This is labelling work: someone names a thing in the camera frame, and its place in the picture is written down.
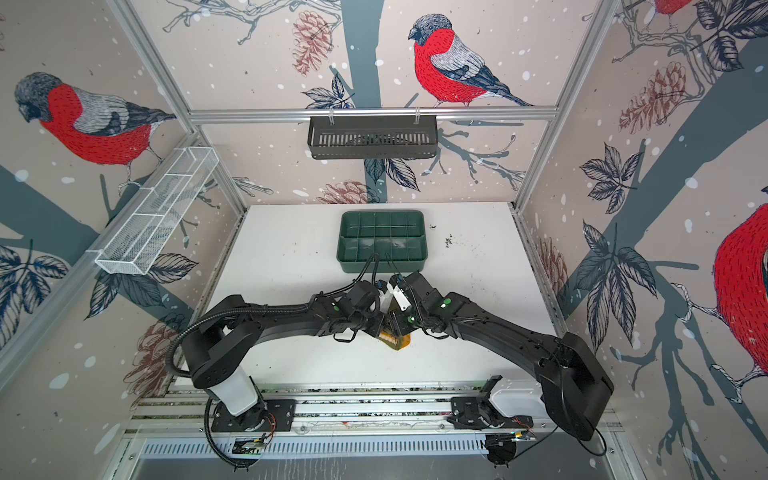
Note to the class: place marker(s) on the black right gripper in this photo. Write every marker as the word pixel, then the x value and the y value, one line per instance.
pixel 400 324

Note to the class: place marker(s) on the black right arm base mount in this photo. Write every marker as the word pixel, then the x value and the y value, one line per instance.
pixel 478 413

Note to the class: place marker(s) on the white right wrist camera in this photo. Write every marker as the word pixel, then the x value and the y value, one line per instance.
pixel 399 297

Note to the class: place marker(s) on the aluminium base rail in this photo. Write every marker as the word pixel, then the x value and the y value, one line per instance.
pixel 315 411

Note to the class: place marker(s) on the aluminium top crossbar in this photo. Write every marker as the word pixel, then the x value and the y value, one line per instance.
pixel 245 116

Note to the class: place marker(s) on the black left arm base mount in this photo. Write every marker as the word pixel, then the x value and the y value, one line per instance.
pixel 267 416

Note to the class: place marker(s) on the olive green striped sock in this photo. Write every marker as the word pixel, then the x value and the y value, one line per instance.
pixel 395 327

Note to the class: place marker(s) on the green plastic compartment tray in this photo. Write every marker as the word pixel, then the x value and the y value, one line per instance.
pixel 398 237

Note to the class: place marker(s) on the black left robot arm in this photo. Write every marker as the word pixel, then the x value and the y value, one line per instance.
pixel 210 351

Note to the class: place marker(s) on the white wire mesh shelf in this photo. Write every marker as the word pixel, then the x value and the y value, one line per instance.
pixel 141 238

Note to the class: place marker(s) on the black hanging wire basket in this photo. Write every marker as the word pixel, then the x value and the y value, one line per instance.
pixel 373 137

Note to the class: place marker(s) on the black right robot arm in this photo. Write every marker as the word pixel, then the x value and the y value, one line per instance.
pixel 575 387

